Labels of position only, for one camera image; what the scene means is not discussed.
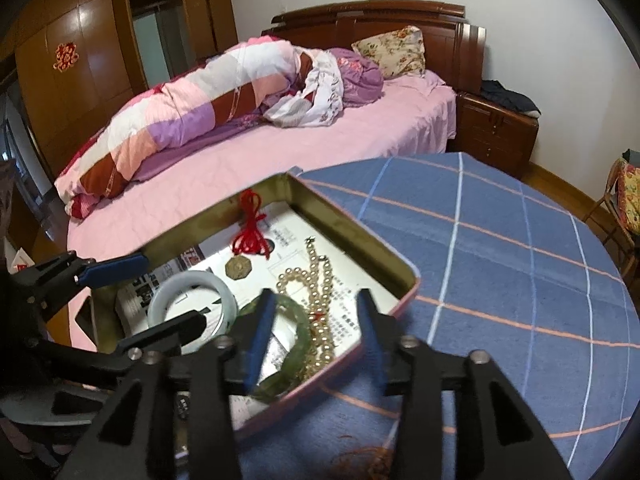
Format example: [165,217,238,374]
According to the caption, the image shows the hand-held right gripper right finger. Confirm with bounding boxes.
[355,289,576,480]

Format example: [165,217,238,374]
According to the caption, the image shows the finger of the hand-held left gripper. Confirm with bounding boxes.
[27,309,208,388]
[7,251,149,323]

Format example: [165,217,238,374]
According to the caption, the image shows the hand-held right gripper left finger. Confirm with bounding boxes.
[55,290,278,480]

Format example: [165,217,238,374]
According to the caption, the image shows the white jade bangle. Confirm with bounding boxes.
[147,270,239,352]

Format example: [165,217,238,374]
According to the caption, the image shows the green jade bangle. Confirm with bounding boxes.
[234,292,314,402]

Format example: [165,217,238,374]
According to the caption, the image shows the pearl bead necklace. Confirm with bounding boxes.
[275,237,342,377]

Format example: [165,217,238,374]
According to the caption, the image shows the metal tray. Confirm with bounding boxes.
[75,170,422,447]

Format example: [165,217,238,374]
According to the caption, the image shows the red knot brass pendant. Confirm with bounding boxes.
[225,189,274,281]

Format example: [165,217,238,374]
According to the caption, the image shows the printed paper liner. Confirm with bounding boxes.
[115,200,402,363]

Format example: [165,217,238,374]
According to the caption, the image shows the blue plaid tablecloth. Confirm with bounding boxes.
[67,152,640,480]

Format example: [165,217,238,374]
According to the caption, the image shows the pink patchwork quilt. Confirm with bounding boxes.
[54,35,312,219]

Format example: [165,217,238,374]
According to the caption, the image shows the bed with pink sheet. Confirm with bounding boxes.
[65,70,459,352]

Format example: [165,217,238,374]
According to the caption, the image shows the red paper decoration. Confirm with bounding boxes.
[54,42,81,74]

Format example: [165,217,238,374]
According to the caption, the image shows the frosted glass door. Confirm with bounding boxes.
[132,2,177,92]

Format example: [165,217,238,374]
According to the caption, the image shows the wooden wardrobe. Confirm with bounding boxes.
[0,0,239,177]

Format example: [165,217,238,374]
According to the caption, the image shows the wooden nightstand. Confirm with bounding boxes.
[456,90,541,182]

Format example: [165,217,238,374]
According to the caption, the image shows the white floral cloth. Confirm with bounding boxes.
[262,50,352,129]

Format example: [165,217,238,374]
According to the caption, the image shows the purple blanket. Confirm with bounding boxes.
[320,47,386,107]

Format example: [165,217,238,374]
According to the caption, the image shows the wooden chair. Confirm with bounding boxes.
[581,150,640,272]

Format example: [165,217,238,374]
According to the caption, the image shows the dark folded clothes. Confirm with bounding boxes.
[480,80,542,116]

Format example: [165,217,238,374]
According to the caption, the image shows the floral pillow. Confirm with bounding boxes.
[351,25,427,80]

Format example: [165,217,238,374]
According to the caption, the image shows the colourful patterned cushion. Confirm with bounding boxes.
[612,157,640,236]

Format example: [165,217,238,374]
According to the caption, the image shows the wooden bed headboard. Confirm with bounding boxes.
[270,0,489,94]

